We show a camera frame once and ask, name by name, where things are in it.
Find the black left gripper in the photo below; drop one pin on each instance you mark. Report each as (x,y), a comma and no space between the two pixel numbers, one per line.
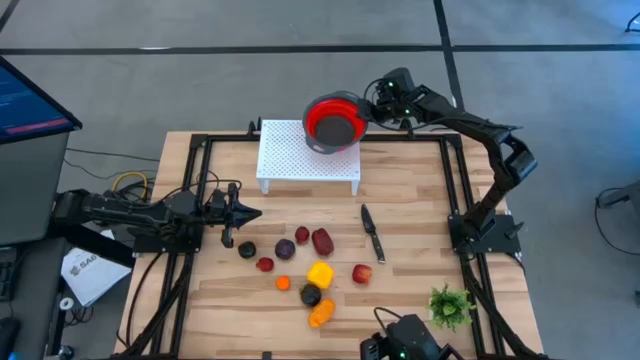
(215,210)

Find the orange bell pepper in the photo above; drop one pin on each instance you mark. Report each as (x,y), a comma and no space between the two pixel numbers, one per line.
(322,313)

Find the black aluminium table frame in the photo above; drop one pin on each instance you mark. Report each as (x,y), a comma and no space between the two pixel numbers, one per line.
(230,137)

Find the black keyboard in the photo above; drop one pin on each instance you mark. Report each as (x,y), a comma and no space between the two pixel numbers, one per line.
(6,275)

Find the white tape roll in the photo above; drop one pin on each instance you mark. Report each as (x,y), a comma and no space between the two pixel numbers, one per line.
(62,304)

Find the black device with green light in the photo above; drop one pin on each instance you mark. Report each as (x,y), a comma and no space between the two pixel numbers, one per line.
(407,337)

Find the white paper booklet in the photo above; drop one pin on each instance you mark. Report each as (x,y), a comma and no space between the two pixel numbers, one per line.
(92,280)

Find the dark desk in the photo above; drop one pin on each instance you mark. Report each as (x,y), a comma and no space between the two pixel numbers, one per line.
(37,300)

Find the dark red bell pepper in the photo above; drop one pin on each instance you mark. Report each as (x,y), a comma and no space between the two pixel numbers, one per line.
(322,242)

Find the yellow bell pepper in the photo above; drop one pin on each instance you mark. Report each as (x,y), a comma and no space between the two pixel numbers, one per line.
(320,274)

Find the small black round fruit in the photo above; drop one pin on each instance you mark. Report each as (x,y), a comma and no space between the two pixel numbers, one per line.
(246,249)

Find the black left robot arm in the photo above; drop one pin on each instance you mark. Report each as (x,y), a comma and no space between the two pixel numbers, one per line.
(125,212)

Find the black avocado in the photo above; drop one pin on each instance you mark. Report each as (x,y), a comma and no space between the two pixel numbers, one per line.
(310,295)

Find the small red round fruit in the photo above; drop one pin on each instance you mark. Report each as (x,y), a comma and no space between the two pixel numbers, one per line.
(265,264)

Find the purple plum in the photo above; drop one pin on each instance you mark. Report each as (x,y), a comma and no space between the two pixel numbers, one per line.
(284,249)

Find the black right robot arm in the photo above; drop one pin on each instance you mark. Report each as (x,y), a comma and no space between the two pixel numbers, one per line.
(470,124)

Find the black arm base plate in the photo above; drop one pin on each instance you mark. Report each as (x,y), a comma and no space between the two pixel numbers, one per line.
(165,245)
(500,241)

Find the white perforated riser shelf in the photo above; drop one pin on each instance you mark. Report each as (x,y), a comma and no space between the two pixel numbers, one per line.
(285,160)

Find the small green potted plant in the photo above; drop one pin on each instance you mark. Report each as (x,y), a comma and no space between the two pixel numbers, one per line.
(450,307)

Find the small orange fruit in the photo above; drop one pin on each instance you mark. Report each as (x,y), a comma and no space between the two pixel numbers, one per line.
(283,283)

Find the grey stand foot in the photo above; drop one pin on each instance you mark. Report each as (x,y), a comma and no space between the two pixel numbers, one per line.
(620,195)

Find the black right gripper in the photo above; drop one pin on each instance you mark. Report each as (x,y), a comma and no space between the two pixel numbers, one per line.
(400,100)

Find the red collapsible bowl grey rim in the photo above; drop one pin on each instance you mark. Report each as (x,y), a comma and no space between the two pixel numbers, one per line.
(334,131)

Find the black computer mouse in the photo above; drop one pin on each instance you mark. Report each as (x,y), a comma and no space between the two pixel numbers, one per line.
(7,337)

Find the computer monitor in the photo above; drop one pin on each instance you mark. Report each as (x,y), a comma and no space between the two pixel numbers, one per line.
(25,105)

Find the red apple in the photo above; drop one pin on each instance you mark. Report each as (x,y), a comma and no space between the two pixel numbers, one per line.
(362,274)

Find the small dark red fruit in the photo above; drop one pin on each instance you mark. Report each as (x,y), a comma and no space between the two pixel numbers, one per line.
(302,235)

